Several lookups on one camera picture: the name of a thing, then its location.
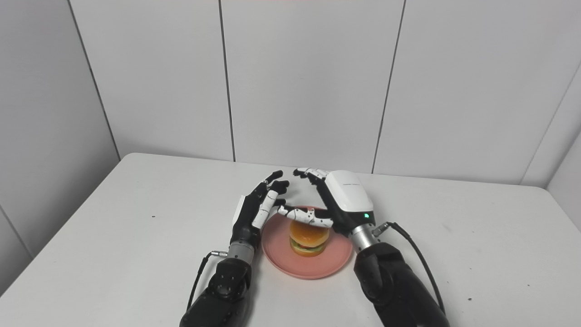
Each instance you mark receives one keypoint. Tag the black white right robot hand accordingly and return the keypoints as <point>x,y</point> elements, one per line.
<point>349,200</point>

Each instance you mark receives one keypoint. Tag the toy hamburger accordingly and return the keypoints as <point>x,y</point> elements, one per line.
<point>309,240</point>

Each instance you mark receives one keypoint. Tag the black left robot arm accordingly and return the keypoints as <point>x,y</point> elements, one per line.
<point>222,290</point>

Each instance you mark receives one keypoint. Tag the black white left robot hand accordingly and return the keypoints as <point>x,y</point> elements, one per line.
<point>247,218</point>

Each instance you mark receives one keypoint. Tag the pink round plate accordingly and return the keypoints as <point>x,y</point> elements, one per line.
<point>313,268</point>

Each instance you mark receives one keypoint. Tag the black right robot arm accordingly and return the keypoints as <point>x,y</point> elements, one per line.
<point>390,286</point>

